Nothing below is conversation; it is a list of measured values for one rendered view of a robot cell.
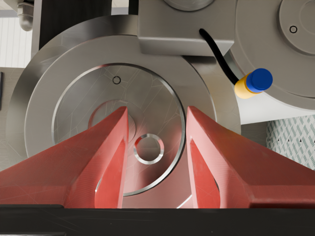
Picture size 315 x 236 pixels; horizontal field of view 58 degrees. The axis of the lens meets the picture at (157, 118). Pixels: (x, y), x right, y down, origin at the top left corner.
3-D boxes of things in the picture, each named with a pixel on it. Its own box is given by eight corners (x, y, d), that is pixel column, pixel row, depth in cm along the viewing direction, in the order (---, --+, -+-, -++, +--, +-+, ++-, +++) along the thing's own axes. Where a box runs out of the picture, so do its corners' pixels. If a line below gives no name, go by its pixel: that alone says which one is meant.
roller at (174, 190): (225, 41, 17) (209, 237, 16) (186, 98, 43) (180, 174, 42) (35, 25, 17) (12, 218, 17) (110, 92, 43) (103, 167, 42)
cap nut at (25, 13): (33, 2, 50) (32, 27, 49) (42, 11, 53) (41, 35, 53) (12, 2, 50) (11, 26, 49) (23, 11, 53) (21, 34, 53)
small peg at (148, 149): (161, 131, 13) (166, 162, 13) (161, 132, 16) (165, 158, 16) (131, 135, 13) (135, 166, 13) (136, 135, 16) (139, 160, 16)
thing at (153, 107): (91, 38, 16) (209, 101, 16) (99, 49, 18) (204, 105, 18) (25, 155, 16) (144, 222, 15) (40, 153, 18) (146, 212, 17)
